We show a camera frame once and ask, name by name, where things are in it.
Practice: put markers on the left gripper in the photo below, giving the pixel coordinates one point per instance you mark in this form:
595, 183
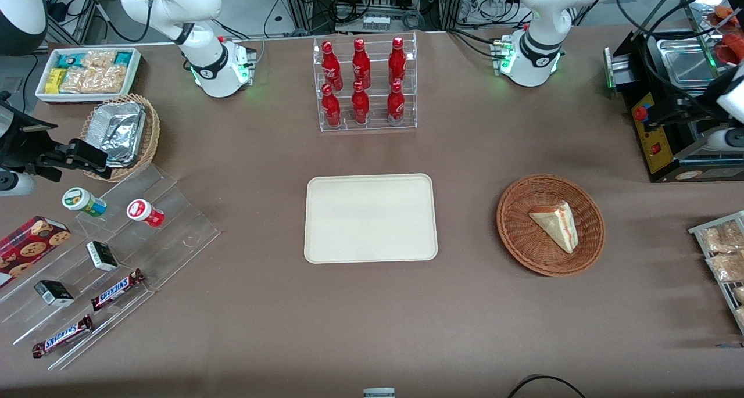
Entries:
685, 117

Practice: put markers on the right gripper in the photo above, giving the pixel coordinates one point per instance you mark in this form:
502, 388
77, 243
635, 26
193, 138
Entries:
24, 148

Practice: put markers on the triangular sandwich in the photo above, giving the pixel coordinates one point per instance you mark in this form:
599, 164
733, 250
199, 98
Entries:
559, 226

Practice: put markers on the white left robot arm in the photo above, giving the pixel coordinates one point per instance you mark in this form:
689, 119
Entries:
540, 14

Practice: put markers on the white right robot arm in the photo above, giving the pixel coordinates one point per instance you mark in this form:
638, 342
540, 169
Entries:
203, 55

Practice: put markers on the tan wicker basket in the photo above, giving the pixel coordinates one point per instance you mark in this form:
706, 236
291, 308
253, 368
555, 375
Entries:
151, 136

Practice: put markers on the tray of wrapped snacks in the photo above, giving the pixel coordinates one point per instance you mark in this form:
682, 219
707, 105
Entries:
697, 230

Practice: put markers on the brown round wicker basket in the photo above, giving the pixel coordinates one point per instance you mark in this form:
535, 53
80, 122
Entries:
517, 235

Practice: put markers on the cream rectangular tray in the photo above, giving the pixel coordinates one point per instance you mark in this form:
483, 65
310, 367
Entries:
371, 218

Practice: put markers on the black heated display machine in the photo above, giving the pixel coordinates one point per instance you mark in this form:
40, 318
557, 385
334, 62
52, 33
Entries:
662, 148

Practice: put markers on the green lid cup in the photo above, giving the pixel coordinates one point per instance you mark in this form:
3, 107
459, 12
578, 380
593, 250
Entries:
81, 200

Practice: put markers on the red round push button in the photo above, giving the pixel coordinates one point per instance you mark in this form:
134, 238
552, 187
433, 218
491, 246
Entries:
640, 114

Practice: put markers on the silver foil container stack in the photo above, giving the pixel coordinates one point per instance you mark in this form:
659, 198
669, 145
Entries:
118, 132

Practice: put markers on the steel food pan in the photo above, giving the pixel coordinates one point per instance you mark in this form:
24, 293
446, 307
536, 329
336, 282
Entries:
686, 61

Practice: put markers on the yellow snack packet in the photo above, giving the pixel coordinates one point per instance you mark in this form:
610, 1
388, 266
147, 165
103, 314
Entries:
55, 81

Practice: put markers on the large clear cracker bag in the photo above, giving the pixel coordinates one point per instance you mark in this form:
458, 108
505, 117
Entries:
96, 79

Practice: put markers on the red lid cup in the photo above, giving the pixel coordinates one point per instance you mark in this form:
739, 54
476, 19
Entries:
144, 212

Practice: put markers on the red sausage food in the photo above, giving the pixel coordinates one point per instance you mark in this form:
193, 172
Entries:
733, 46

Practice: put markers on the red plaid cookie box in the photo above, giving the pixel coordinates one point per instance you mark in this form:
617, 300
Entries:
29, 247

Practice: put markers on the small black box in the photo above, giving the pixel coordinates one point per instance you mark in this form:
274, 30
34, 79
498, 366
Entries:
54, 293
102, 255

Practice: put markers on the teal snack packet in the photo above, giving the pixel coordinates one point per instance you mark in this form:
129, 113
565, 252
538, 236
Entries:
71, 60
123, 58

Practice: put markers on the small clear cracker bag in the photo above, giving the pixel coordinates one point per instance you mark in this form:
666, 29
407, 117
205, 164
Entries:
99, 58

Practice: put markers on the white plastic snack bin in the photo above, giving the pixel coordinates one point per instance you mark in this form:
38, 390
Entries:
135, 72

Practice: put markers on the clear acrylic stepped display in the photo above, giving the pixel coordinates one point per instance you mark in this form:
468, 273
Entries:
174, 223

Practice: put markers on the clear bag of snacks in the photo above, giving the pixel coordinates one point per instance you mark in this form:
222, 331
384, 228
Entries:
739, 295
740, 315
721, 236
726, 267

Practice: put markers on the Snickers chocolate bar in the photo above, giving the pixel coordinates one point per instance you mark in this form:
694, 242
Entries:
63, 336
116, 290

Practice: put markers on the red soda bottle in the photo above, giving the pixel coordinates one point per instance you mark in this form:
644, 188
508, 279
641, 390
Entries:
332, 67
397, 62
396, 105
360, 106
361, 65
331, 108

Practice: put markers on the clear acrylic bottle rack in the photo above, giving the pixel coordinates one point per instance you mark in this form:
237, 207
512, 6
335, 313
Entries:
375, 55

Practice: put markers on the white power strip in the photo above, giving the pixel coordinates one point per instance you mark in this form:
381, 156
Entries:
376, 21

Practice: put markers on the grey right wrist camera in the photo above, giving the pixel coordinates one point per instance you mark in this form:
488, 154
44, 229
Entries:
14, 184

